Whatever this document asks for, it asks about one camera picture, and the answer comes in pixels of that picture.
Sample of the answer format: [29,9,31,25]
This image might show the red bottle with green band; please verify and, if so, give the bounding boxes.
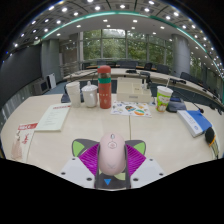
[97,65,113,110]

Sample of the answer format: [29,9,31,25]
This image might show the printed paper cup with straw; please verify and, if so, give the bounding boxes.
[155,85,174,113]

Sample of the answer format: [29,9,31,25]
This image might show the white lidded mug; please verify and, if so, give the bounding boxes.
[81,80,99,109]

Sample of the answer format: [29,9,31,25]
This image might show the grey monitor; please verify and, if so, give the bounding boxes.
[33,79,51,96]

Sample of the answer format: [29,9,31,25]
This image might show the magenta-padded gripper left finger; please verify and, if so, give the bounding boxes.
[59,143,101,190]

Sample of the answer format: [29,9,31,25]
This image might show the cream cardboard box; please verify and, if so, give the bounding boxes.
[116,77,153,104]

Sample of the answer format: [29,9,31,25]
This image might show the pink computer mouse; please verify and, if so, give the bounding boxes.
[98,132,127,177]

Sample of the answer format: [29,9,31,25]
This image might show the group of ceiling lights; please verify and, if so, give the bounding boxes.
[9,0,224,68]

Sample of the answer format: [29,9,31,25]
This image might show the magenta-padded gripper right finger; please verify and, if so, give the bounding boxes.
[124,143,166,189]

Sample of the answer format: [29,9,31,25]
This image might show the blue and white book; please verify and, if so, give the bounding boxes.
[176,109,213,138]

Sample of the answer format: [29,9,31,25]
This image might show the white printed document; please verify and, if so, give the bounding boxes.
[34,103,72,132]

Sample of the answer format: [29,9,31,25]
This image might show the group of dark office chairs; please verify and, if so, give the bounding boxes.
[81,59,214,98]

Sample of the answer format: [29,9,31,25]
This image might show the colourful sticker sheet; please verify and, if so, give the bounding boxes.
[110,101,153,118]

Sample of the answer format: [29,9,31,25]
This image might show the red and white magazine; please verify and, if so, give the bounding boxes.
[10,122,39,163]

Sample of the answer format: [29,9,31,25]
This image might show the black microphone with orange ring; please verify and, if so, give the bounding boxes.
[204,126,221,160]

